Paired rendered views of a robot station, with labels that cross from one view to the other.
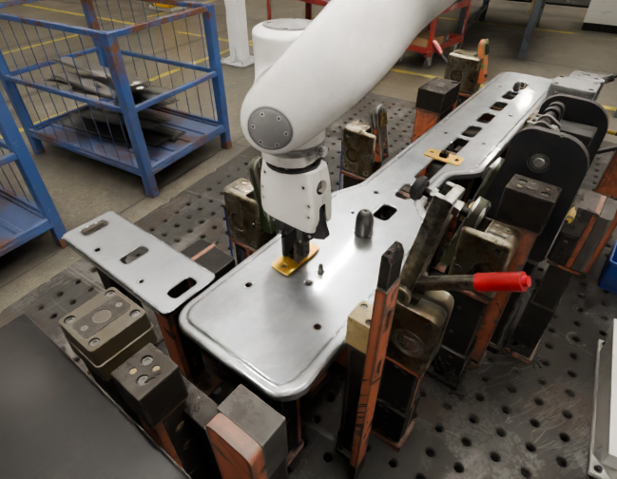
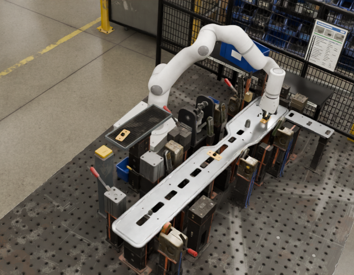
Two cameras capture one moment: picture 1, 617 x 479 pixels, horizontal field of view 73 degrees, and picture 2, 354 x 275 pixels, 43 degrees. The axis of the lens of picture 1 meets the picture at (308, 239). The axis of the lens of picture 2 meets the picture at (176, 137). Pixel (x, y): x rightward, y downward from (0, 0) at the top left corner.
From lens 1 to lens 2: 2.91 m
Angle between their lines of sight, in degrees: 99
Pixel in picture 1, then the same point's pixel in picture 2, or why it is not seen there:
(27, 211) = not seen: outside the picture
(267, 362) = not seen: hidden behind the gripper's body
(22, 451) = (299, 88)
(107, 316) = (299, 97)
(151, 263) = (303, 120)
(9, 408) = (306, 92)
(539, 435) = not seen: hidden behind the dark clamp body
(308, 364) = (257, 100)
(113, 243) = (317, 126)
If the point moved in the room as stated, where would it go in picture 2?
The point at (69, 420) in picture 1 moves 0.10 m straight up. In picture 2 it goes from (295, 90) to (299, 77)
